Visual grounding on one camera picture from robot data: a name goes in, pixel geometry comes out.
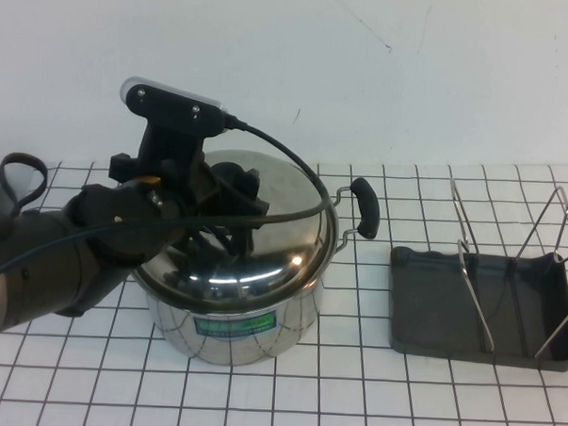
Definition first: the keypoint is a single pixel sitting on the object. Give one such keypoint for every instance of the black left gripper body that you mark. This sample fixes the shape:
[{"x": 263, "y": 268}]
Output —
[{"x": 190, "y": 190}]

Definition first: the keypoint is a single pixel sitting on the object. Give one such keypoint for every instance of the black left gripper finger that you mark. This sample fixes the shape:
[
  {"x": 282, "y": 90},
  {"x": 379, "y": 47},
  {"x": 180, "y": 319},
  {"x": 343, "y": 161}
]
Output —
[
  {"x": 251, "y": 179},
  {"x": 251, "y": 214}
]

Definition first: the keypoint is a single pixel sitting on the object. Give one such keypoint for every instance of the stainless steel lid black knob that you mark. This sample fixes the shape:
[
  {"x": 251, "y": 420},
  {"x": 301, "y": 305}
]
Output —
[{"x": 287, "y": 251}]

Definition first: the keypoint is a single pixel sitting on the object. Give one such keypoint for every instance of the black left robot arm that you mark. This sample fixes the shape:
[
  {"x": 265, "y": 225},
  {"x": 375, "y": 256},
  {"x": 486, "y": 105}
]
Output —
[{"x": 41, "y": 268}]

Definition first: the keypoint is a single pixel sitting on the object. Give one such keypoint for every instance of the white black grid tablecloth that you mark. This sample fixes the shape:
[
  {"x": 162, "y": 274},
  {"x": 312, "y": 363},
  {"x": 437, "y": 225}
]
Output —
[{"x": 351, "y": 390}]

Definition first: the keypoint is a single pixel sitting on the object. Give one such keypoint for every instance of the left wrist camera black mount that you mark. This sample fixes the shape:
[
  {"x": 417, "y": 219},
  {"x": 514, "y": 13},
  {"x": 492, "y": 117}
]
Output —
[{"x": 175, "y": 109}]

